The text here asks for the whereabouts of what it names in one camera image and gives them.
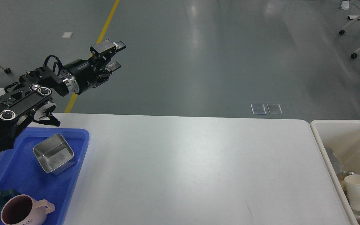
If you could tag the left clear floor plate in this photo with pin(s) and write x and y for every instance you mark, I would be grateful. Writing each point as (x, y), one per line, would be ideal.
(258, 109)

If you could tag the blue plastic tray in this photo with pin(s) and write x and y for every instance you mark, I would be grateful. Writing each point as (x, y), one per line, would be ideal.
(20, 170)

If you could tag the white paper on floor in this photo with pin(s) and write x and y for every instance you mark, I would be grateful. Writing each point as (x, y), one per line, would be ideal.
(67, 35)

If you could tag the white plastic bin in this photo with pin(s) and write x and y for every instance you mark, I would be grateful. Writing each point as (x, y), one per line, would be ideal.
(343, 138)

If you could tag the right clear floor plate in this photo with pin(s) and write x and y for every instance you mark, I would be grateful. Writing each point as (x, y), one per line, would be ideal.
(274, 109)

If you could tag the clear floor plate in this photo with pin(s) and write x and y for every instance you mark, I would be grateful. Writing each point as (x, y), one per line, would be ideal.
(258, 109)
(274, 109)

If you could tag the stainless steel rectangular container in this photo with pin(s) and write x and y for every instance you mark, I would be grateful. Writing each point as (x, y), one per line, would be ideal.
(54, 154)

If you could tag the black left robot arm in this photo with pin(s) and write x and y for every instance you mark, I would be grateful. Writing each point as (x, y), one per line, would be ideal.
(30, 99)

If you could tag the white paper cup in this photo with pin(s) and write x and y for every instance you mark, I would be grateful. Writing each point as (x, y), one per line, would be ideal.
(352, 183)

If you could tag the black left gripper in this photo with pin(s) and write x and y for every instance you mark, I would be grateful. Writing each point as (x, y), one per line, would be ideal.
(81, 75)

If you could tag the pink ceramic mug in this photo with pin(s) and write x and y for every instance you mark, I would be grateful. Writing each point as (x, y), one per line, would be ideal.
(25, 210)

